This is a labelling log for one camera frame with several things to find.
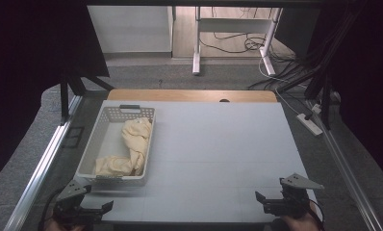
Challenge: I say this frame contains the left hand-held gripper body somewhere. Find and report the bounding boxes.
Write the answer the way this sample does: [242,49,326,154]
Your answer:
[52,179,99,226]

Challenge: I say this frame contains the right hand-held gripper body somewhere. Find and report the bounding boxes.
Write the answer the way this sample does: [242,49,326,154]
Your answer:
[263,172,325,219]

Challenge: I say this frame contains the white perforated plastic basket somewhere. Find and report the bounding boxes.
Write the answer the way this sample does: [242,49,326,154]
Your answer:
[74,104,157,188]

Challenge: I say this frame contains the pale yellow cloth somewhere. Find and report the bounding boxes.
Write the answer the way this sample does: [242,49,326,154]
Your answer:
[94,116,153,177]

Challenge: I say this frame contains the person's right hand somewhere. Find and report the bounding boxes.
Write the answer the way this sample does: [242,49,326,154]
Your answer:
[280,205,325,231]

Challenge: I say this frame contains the person's left hand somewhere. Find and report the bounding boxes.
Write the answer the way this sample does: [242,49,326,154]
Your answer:
[44,218,85,231]

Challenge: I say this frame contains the dark square floor plate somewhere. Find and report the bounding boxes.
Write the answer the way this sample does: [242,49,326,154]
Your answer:
[62,126,86,149]

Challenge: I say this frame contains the white power strip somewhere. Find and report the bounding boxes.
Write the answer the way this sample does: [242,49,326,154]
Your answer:
[295,112,324,137]

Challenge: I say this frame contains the white table cover sheet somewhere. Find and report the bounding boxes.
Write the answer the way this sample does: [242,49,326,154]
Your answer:
[79,99,326,224]

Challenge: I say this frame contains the black metal stand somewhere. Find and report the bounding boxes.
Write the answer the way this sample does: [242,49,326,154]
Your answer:
[59,72,115,127]
[277,0,369,131]

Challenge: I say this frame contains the wooden table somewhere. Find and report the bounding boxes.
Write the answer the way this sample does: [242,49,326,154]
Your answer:
[106,89,278,104]

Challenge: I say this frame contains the dark curtain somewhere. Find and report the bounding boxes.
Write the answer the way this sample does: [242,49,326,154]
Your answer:
[304,0,383,189]
[0,0,111,189]

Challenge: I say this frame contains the white cabinet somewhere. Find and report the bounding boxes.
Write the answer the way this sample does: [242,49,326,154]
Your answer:
[87,5,176,59]

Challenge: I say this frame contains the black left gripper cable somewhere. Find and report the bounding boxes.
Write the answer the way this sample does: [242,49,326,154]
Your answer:
[38,187,65,231]

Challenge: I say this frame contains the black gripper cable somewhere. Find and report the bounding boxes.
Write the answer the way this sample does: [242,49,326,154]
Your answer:
[308,197,326,229]
[38,187,65,231]

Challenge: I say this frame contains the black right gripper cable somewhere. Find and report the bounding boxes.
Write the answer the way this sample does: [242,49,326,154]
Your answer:
[308,197,326,229]

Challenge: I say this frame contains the aluminium rail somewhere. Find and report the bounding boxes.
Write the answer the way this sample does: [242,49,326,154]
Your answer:
[305,99,383,231]
[3,94,85,231]

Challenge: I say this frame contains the white floor cable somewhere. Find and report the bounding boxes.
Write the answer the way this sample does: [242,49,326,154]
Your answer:
[257,57,310,114]

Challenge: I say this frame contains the bundle of black floor cables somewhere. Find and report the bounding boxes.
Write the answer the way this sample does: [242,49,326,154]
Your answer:
[198,30,298,64]

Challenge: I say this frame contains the white desk frame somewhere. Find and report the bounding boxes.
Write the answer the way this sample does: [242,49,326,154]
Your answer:
[191,6,284,77]

